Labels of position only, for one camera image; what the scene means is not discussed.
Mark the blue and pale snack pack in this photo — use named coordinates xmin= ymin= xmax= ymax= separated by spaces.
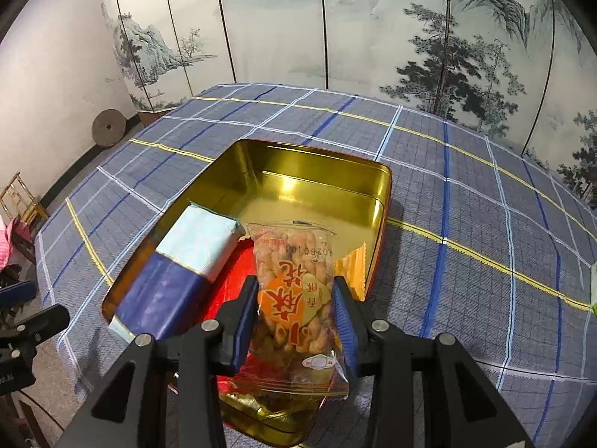
xmin=108 ymin=202 xmax=246 ymax=343

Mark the pink cloth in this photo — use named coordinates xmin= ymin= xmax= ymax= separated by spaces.
xmin=0 ymin=221 xmax=19 ymax=271

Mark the dark red gold-lined tin box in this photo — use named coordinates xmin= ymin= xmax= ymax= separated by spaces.
xmin=100 ymin=139 xmax=393 ymax=446

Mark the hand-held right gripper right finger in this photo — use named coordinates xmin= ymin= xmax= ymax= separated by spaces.
xmin=332 ymin=276 xmax=528 ymax=448

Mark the bamboo chair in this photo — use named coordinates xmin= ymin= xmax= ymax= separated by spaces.
xmin=0 ymin=172 xmax=50 ymax=262

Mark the round stone millstone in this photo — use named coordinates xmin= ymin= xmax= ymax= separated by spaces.
xmin=91 ymin=109 xmax=123 ymax=147

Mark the plaid grey-blue tablecloth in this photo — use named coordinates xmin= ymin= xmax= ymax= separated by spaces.
xmin=35 ymin=83 xmax=597 ymax=448

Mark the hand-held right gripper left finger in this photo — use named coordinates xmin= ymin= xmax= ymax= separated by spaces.
xmin=70 ymin=276 xmax=259 ymax=448

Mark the red snack packet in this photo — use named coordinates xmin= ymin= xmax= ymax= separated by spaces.
xmin=168 ymin=238 xmax=262 ymax=395

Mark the landscape painted folding screen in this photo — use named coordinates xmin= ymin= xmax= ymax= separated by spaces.
xmin=97 ymin=0 xmax=597 ymax=201

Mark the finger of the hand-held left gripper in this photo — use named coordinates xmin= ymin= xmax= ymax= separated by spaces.
xmin=0 ymin=304 xmax=71 ymax=352
xmin=0 ymin=281 xmax=39 ymax=309

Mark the clear peanut bag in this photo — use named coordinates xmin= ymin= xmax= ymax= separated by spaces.
xmin=243 ymin=221 xmax=350 ymax=399

